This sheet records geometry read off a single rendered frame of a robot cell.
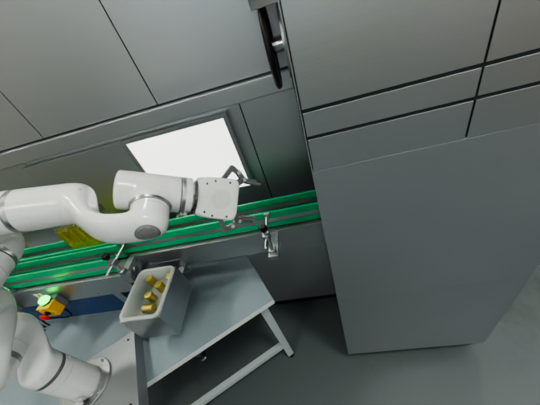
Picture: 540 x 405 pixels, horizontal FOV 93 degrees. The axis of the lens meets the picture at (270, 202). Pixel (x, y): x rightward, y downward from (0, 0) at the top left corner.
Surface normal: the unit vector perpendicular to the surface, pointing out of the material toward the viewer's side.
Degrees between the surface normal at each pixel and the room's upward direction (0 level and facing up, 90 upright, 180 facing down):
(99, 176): 90
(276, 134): 90
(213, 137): 90
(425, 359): 0
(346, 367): 0
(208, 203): 68
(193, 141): 90
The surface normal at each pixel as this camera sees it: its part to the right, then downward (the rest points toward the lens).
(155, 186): 0.41, -0.56
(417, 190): 0.00, 0.66
